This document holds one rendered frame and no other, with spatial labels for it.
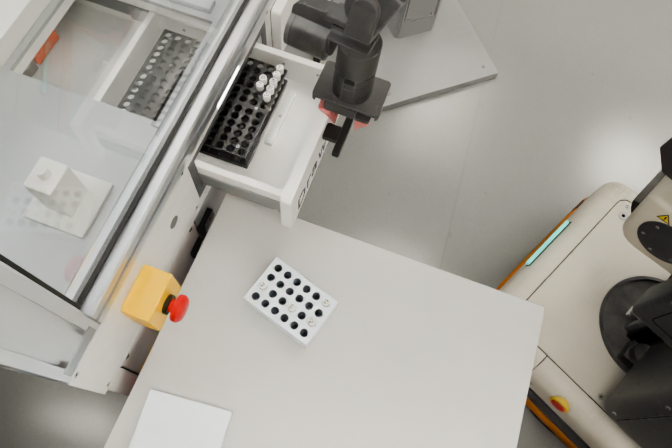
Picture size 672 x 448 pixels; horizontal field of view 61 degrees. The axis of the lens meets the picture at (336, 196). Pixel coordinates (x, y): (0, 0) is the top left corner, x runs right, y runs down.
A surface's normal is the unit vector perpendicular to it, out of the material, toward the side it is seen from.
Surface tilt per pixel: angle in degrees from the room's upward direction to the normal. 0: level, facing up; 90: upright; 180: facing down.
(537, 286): 0
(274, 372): 0
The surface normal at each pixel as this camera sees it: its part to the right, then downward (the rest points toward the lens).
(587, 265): 0.06, -0.40
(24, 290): 0.94, 0.33
